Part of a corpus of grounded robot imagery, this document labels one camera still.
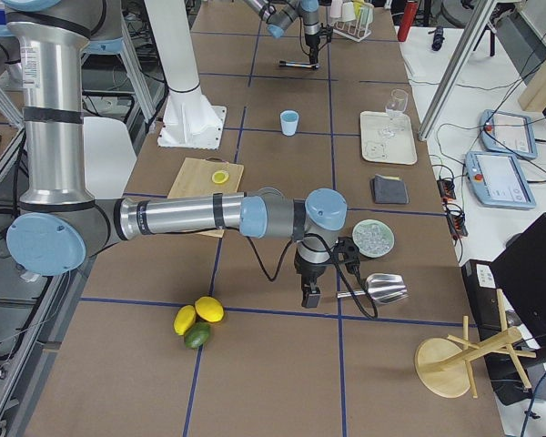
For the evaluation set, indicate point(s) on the far teach pendant tablet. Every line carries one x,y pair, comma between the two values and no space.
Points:
508,133

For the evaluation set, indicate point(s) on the wooden mug tree stand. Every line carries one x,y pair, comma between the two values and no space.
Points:
444,364

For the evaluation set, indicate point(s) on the black folded umbrella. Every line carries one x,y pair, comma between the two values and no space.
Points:
437,39

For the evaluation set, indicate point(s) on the beige bear tray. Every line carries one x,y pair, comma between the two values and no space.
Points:
387,140

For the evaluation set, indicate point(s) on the metal ice scoop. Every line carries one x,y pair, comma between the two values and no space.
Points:
383,288

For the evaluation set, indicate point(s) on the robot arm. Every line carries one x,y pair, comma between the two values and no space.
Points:
61,222
279,19

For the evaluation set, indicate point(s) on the aluminium frame post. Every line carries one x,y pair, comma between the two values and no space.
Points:
474,28

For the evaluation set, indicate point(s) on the pink plastic cup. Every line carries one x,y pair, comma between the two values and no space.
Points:
335,10

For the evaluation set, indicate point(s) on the white chair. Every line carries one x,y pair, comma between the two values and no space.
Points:
109,157

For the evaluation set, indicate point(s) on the green lime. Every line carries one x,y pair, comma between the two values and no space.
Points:
197,335

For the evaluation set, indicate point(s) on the teach pendant tablet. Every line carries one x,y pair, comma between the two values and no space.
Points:
508,133
497,180

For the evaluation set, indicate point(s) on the light blue cup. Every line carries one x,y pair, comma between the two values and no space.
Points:
289,122

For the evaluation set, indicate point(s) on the wooden cutting board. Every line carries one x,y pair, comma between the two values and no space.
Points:
194,178

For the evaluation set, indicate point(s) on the mint green plastic cup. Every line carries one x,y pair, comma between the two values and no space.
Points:
366,15

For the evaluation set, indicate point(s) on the yellow lemon slice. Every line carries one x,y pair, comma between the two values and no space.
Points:
220,177

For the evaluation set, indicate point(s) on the white wire cup rack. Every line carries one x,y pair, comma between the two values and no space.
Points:
351,30

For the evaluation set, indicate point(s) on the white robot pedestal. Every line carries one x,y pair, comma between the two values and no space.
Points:
189,119

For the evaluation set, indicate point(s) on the cream white plastic cup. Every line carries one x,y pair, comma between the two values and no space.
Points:
347,12

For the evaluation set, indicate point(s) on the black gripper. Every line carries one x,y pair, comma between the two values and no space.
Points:
310,272
311,40

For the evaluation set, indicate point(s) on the near teach pendant tablet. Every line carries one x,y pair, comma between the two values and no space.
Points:
497,180

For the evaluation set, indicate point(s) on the black computer monitor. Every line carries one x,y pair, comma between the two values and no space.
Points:
520,271

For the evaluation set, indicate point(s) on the metal muddler stick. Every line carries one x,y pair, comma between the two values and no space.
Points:
297,65

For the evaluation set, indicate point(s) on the clear wine glass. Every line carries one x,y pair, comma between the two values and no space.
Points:
396,106

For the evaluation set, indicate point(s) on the green bowl with ice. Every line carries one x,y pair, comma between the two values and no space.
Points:
373,238

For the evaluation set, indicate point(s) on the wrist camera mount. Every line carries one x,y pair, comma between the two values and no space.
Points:
346,252
326,34

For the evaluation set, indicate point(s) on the red cylinder bottle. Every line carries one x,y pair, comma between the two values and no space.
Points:
407,19

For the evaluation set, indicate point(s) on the yellow plastic cup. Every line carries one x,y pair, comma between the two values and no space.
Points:
358,6

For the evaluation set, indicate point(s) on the grey folded cloth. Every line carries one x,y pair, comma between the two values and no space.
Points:
389,190

